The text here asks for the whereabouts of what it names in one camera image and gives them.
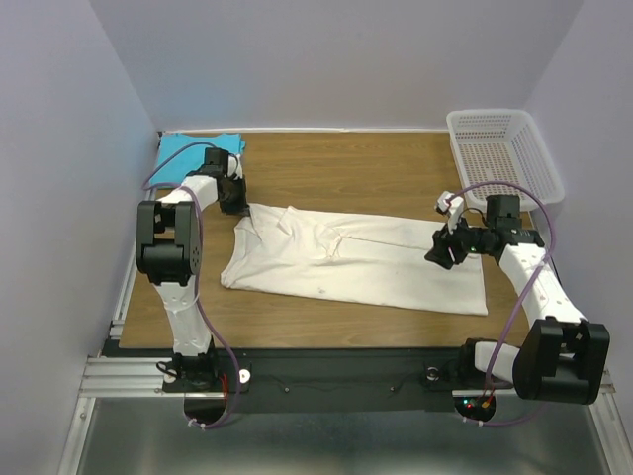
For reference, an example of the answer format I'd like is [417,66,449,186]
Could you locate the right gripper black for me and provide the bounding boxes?
[422,211,494,269]

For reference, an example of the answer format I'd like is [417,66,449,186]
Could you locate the white t shirt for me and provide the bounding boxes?
[221,204,488,316]

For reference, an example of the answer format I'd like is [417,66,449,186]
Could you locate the white plastic basket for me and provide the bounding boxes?
[446,109,565,212]

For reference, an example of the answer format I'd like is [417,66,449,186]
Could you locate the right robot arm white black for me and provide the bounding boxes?
[425,192,610,405]

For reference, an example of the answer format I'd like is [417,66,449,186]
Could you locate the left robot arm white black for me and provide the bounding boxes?
[136,141,250,391]

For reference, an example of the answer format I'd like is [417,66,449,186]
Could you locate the folded blue t shirt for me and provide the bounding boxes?
[146,134,245,186]

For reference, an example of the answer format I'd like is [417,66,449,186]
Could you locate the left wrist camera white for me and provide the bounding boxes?
[226,154,243,180]

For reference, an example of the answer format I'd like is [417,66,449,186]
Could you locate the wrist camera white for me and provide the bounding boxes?
[226,154,243,180]
[435,191,465,234]

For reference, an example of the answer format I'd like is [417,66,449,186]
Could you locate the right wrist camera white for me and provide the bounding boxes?
[435,191,465,234]

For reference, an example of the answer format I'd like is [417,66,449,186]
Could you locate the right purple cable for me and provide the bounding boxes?
[442,181,558,428]

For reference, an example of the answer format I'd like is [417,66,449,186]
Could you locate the purple cable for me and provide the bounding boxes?
[141,142,243,432]
[442,181,558,428]

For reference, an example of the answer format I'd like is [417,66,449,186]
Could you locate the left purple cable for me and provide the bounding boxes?
[141,142,243,432]

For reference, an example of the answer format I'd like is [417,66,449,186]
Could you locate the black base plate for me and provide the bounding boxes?
[156,347,484,415]

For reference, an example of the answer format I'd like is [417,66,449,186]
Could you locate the aluminium frame rail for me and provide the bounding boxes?
[78,133,167,397]

